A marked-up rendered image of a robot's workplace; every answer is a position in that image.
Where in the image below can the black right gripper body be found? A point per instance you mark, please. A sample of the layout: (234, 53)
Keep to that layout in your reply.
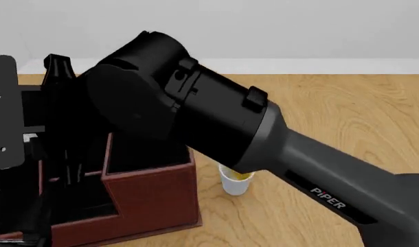
(60, 85)

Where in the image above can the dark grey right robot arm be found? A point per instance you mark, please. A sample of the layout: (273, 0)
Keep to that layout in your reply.
(299, 159)

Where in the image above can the red-brown desk caddy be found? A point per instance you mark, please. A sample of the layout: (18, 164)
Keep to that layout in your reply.
(151, 195)

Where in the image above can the flat plate on black stalk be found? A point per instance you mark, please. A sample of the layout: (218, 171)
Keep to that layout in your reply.
(3, 113)

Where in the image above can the white cup with yellow liquid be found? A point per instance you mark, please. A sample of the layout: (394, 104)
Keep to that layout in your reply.
(234, 185)

